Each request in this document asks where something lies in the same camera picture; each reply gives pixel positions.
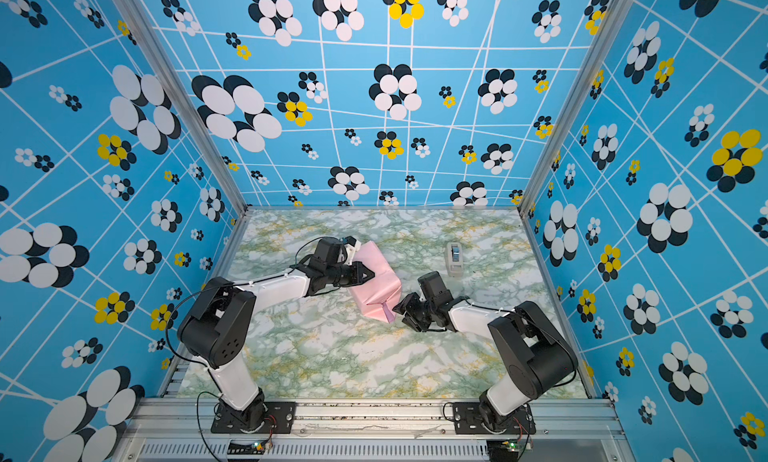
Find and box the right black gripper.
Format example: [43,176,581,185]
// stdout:
[392,292,438,331]

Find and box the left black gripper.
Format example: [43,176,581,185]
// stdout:
[325,262,376,288]

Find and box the purple wrapping paper sheet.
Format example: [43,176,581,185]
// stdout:
[349,241,402,323]

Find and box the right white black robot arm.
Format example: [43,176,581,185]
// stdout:
[394,271,578,433]

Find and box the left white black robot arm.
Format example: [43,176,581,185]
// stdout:
[178,236,375,433]

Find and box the white tape dispenser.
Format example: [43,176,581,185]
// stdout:
[445,242,464,277]

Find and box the right green circuit board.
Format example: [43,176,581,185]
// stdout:
[487,440,523,461]

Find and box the green circuit board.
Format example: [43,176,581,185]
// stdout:
[227,441,273,456]
[487,440,523,461]

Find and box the left green circuit board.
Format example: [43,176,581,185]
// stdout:
[227,441,273,456]

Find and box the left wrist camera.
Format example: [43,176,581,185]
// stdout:
[342,236,361,252]

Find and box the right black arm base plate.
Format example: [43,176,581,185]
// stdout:
[447,402,537,437]

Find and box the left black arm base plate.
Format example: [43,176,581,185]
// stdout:
[211,401,297,435]

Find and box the aluminium front rail frame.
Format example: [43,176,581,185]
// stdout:
[114,398,636,461]

